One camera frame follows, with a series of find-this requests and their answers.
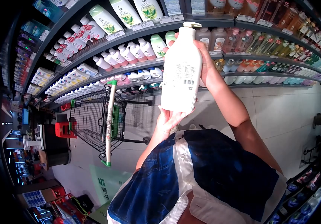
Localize person's left hand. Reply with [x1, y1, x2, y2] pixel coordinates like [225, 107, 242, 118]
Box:
[155, 108, 195, 138]

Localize person's right hand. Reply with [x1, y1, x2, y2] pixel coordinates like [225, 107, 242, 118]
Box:
[163, 32, 221, 88]

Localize person's left fingers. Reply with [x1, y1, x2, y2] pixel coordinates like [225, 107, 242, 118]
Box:
[158, 108, 195, 124]

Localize person's right fingers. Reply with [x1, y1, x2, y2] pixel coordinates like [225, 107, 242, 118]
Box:
[163, 32, 179, 54]

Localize person's right thumb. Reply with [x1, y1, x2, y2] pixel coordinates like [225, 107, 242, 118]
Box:
[193, 39, 209, 68]

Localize white pump bottle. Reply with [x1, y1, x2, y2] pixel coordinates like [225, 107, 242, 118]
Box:
[160, 21, 203, 113]

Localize full shop shelf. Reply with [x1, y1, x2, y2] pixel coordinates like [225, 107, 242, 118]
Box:
[266, 157, 321, 224]
[0, 0, 321, 111]

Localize person's body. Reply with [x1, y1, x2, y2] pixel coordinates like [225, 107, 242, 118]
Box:
[107, 123, 288, 224]

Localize light green plastic bag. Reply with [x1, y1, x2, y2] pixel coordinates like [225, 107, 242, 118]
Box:
[89, 165, 134, 206]

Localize red shopping basket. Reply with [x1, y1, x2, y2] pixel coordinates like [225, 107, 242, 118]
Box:
[55, 121, 78, 139]

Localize checkout counter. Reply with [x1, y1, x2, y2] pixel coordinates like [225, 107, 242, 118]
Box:
[2, 106, 72, 186]

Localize goods display stand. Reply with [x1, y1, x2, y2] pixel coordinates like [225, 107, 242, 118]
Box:
[17, 185, 95, 224]

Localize black wire shopping cart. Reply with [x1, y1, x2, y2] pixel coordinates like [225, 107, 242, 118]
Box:
[69, 80, 155, 167]

